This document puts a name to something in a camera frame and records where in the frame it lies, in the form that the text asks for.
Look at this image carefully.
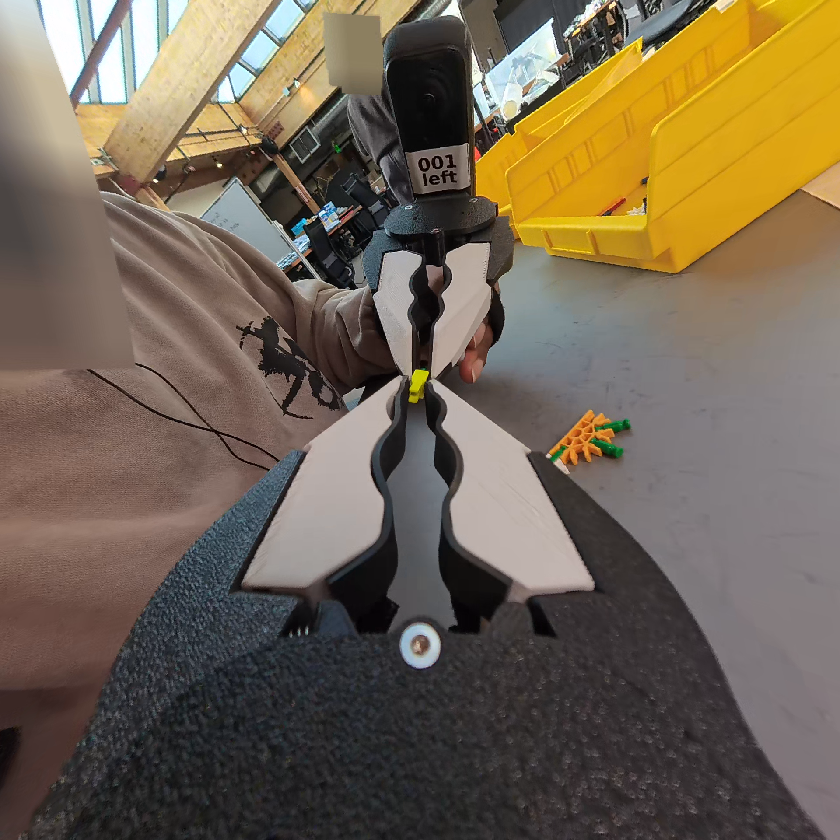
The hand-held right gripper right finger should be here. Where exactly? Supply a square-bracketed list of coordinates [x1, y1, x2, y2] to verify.
[425, 381, 595, 601]

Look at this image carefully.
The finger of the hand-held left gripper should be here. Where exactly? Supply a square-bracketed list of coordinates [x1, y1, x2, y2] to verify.
[428, 241, 493, 382]
[376, 251, 427, 378]

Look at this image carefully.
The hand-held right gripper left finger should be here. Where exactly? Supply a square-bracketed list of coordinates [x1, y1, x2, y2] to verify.
[241, 377, 411, 601]

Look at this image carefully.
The toy construction model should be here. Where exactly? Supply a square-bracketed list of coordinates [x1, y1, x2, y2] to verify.
[546, 410, 632, 471]

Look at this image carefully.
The yellow plastic bin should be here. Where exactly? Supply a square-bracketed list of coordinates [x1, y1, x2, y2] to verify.
[505, 0, 840, 273]
[474, 36, 644, 240]

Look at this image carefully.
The person's left forearm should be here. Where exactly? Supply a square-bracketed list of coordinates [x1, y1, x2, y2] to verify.
[292, 279, 395, 395]

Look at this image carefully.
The grey desk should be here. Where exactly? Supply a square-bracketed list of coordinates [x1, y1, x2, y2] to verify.
[348, 190, 840, 840]

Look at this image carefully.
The person's left hand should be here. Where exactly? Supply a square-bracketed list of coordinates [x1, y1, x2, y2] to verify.
[458, 320, 494, 386]

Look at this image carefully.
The black mesh office chair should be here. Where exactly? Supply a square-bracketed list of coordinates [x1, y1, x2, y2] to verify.
[341, 174, 391, 250]
[304, 220, 358, 290]

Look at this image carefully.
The cluttered work table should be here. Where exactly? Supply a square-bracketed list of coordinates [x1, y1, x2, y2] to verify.
[276, 203, 365, 270]

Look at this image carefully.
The pile of toy pieces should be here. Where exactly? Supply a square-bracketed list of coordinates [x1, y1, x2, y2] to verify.
[598, 174, 652, 217]

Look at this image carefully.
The person's beige hoodie torso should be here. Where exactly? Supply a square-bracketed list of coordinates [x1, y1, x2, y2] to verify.
[0, 190, 358, 840]

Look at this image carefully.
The glass skylight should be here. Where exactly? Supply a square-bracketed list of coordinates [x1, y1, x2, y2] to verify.
[36, 0, 322, 106]

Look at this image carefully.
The black hoodie drawstring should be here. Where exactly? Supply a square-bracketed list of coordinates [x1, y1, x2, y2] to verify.
[85, 363, 280, 472]

